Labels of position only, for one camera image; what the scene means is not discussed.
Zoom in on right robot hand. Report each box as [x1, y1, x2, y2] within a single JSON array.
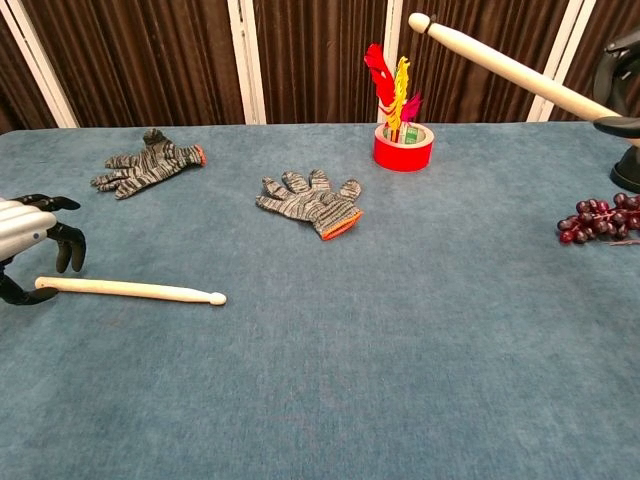
[[592, 27, 640, 149]]

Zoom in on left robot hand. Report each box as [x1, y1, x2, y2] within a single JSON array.
[[0, 193, 87, 306]]

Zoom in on blue felt table mat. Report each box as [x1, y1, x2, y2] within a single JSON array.
[[0, 119, 640, 480]]

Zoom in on grey striped knit glove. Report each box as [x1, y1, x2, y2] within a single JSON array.
[[255, 169, 364, 242], [90, 128, 208, 201]]

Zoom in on cream wooden drumstick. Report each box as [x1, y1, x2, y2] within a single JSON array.
[[34, 276, 228, 307], [407, 12, 624, 121]]

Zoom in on red feather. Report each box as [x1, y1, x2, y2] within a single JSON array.
[[363, 43, 398, 139]]

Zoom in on black dome-shaped object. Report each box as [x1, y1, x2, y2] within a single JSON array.
[[609, 147, 640, 195]]

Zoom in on red cup with items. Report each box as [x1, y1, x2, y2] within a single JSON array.
[[372, 121, 435, 173]]

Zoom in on purple grape bunch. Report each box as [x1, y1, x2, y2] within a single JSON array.
[[557, 192, 640, 246]]

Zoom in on white partition frame post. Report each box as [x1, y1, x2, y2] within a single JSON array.
[[526, 0, 597, 124], [382, 0, 404, 124], [227, 0, 267, 126], [0, 0, 80, 130]]

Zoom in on pink feather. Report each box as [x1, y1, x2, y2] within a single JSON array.
[[402, 90, 424, 127]]

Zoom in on brown curtain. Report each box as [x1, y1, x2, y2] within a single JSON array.
[[0, 0, 640, 134]]

